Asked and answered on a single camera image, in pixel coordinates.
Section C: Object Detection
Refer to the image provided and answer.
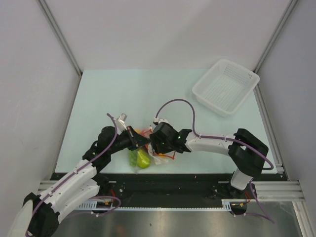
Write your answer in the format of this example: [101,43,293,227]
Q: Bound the aluminium frame post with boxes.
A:
[254,0,300,73]
[36,0,83,78]

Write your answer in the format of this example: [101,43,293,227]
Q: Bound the white plastic basket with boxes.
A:
[192,59,260,117]

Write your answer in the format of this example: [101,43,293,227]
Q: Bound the green fake grapes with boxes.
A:
[128,151,138,167]

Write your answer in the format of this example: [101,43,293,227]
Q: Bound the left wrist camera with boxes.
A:
[115,113,127,132]

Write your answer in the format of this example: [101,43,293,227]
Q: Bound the clear zip top bag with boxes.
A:
[127,125,177,174]

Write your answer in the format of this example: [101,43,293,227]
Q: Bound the green fake pear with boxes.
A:
[136,150,151,169]

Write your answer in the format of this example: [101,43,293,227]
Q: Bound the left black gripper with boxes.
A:
[108,125,151,155]

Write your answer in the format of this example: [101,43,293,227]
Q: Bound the right aluminium frame post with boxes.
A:
[254,0,300,73]

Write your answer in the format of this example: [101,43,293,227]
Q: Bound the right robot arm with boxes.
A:
[149,122,269,198]

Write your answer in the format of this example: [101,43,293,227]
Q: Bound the white cable duct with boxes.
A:
[75,199,247,212]

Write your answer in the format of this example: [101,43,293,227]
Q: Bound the left aluminium frame post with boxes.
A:
[36,0,83,78]

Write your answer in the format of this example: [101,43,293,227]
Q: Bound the aluminium rail right side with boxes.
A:
[254,85,285,174]

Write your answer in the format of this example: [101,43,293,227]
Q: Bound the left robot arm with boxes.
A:
[8,126,150,237]

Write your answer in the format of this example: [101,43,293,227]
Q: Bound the orange fake mango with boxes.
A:
[136,129,151,136]

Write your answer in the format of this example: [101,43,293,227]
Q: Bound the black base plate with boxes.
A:
[50,172,288,214]

